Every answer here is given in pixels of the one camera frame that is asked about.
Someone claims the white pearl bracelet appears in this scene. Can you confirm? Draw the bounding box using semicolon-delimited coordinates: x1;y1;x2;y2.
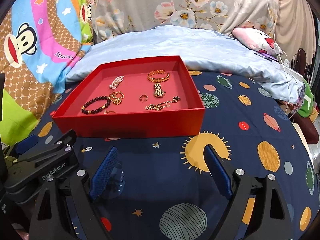
108;75;125;90

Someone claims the gold woven bangle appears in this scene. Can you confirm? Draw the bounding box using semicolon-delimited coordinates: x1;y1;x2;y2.
147;70;170;83

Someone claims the navy planet print bedsheet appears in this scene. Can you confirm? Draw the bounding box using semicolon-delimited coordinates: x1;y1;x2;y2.
34;72;319;239

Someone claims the green garment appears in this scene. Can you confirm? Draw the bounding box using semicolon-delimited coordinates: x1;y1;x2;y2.
298;80;314;118

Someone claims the colourful monkey cartoon blanket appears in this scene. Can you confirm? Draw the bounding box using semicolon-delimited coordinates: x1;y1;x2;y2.
1;0;93;145

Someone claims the gold hoop earring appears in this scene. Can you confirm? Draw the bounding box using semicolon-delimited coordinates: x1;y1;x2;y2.
139;94;148;102

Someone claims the gold wristwatch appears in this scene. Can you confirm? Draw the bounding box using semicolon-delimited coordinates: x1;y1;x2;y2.
153;83;165;98

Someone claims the red cardboard box tray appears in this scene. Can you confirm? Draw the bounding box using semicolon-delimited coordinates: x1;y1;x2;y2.
52;56;204;138

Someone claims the grey floral bedsheet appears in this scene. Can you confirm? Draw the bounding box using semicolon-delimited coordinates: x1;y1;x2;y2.
92;0;279;43

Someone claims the pink white plush pillow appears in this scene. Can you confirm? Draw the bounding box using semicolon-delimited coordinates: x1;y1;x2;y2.
232;27;281;56

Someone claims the light blue quilt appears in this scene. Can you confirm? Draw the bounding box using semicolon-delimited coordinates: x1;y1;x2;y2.
66;25;305;105

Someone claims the dark wooden bead bracelet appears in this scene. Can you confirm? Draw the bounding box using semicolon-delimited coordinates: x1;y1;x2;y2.
80;96;112;116

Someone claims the gold ring with stone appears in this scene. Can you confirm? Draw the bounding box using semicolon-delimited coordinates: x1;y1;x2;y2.
109;91;125;106

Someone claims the gold chain necklace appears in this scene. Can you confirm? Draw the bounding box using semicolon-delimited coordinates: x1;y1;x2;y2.
144;95;182;112

